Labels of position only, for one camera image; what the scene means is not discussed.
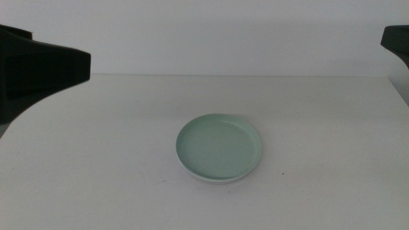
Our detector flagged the pale green shallow bowl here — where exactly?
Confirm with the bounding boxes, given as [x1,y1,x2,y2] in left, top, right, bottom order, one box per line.
[174,113,263,181]

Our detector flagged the white shallow bowl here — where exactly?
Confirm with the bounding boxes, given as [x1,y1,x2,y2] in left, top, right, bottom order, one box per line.
[176,156,260,183]

